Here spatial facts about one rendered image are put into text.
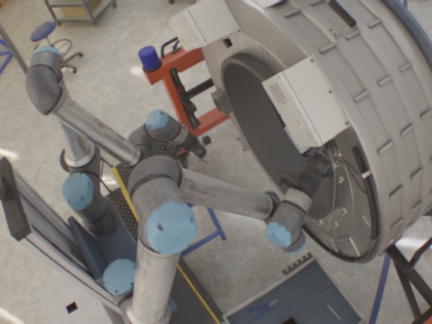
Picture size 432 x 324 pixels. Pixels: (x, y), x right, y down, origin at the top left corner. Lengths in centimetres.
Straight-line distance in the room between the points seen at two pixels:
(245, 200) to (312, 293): 90
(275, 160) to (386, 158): 103
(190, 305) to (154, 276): 141
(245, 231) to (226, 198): 176
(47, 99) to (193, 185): 58
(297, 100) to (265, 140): 108
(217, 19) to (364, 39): 57
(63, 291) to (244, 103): 138
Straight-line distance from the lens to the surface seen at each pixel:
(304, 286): 206
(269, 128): 227
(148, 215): 92
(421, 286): 213
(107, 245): 189
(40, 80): 140
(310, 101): 122
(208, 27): 159
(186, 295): 252
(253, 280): 280
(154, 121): 169
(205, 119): 325
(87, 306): 214
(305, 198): 129
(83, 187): 175
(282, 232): 126
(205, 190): 114
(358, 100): 128
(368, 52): 136
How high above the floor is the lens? 263
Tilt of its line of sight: 53 degrees down
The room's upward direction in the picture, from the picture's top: 21 degrees counter-clockwise
